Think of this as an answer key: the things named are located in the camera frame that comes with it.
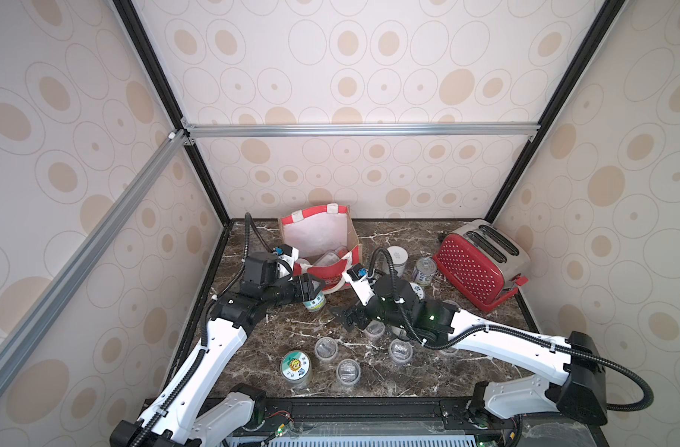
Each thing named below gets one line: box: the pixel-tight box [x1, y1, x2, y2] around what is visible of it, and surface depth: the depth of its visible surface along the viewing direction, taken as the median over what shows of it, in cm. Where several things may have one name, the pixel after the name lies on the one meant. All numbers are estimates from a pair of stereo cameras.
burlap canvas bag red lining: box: [280, 203, 363, 293], surface depth 97 cm
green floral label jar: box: [302, 290, 327, 312], surface depth 71 cm
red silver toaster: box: [432, 219, 531, 313], surface depth 90 cm
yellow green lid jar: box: [279, 350, 313, 391], surface depth 76 cm
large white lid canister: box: [386, 245, 409, 277], surface depth 99 cm
